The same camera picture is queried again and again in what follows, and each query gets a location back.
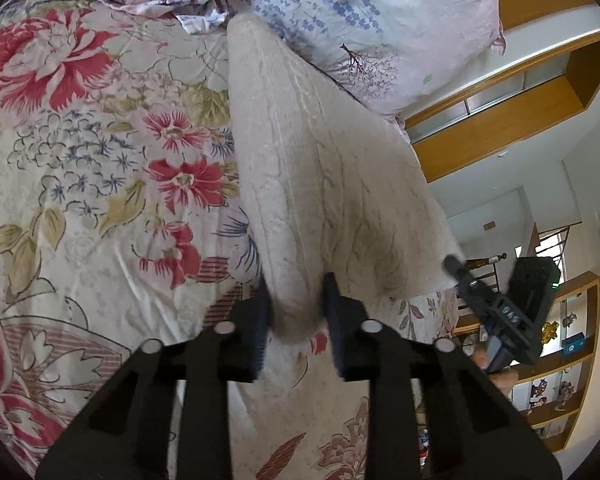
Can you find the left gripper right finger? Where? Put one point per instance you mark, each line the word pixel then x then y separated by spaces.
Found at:
pixel 474 432

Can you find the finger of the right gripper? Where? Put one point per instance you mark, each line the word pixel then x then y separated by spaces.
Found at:
pixel 457 270

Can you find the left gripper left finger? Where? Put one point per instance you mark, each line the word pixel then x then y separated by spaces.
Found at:
pixel 123 432

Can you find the wooden display shelf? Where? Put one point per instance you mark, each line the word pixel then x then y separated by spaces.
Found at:
pixel 551 393

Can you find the floral bed sheet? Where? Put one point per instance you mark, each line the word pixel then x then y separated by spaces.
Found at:
pixel 121 220

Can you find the beige cable knit sweater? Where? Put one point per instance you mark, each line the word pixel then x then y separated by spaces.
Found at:
pixel 330 187

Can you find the right floral pillow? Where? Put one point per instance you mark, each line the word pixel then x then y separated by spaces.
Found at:
pixel 387 53

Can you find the person's right hand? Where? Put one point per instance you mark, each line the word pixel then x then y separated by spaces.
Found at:
pixel 505 380

